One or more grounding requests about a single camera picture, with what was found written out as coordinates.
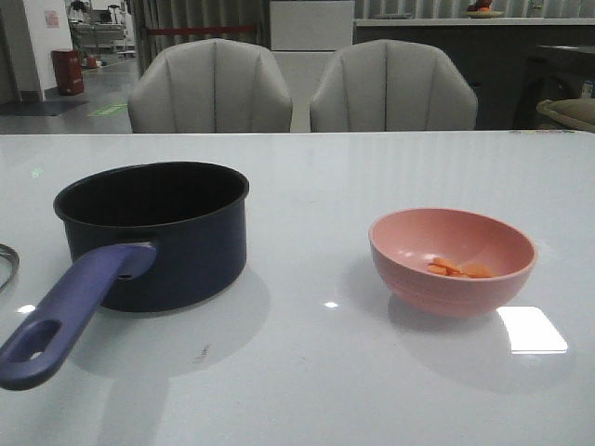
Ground pink bowl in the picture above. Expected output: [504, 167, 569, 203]
[368, 208, 537, 318]

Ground orange ham slices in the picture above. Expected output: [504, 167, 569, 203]
[427, 256, 494, 279]

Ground glass lid blue knob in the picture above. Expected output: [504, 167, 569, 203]
[0, 243, 20, 291]

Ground dark blue saucepan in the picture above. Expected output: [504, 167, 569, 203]
[1, 162, 249, 390]

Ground left grey chair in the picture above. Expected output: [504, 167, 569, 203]
[127, 38, 293, 134]

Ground grey chair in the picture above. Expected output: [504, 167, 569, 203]
[310, 39, 478, 133]
[127, 38, 293, 134]

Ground right grey chair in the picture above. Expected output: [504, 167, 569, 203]
[310, 39, 478, 133]

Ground white cabinet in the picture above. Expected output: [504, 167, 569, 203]
[270, 1, 355, 133]

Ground grey striped curtain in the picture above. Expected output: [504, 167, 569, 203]
[130, 0, 271, 74]

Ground dark counter unit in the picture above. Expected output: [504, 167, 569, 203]
[354, 18, 594, 130]

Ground red cabinet box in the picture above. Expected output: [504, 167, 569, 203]
[51, 49, 85, 96]

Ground fruit plate on counter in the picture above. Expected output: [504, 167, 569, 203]
[466, 0, 504, 19]

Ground beige cushion seat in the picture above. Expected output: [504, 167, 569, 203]
[536, 98, 594, 133]

